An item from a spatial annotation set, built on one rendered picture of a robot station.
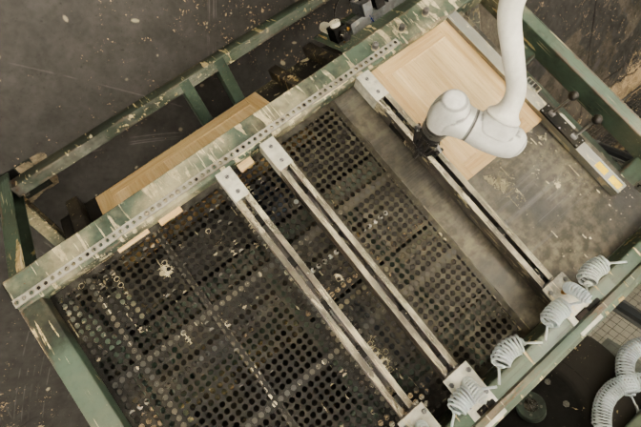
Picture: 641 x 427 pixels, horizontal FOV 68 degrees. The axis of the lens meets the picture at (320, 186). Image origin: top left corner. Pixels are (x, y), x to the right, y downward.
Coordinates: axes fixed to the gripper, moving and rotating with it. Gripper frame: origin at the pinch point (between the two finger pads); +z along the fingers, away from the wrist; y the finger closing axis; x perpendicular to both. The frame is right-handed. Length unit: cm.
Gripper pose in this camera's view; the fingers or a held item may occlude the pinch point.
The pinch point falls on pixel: (418, 152)
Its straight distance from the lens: 177.6
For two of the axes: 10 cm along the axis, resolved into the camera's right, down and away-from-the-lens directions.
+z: -0.6, 2.9, 9.6
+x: 7.8, -5.8, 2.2
